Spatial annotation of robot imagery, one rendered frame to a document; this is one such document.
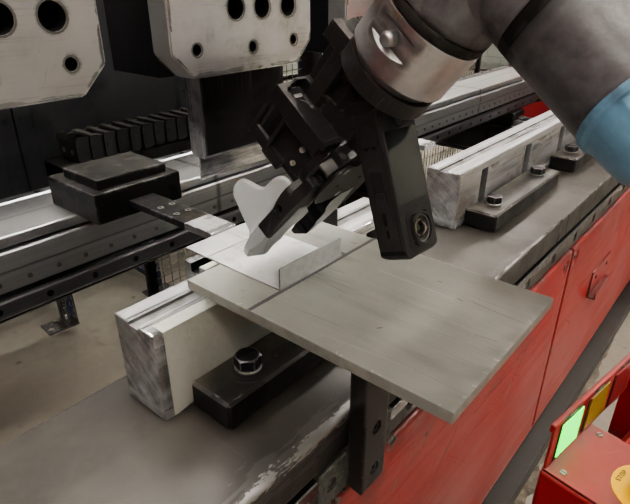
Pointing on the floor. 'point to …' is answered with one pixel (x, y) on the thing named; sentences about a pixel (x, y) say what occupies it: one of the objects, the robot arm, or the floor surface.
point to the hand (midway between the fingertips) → (281, 241)
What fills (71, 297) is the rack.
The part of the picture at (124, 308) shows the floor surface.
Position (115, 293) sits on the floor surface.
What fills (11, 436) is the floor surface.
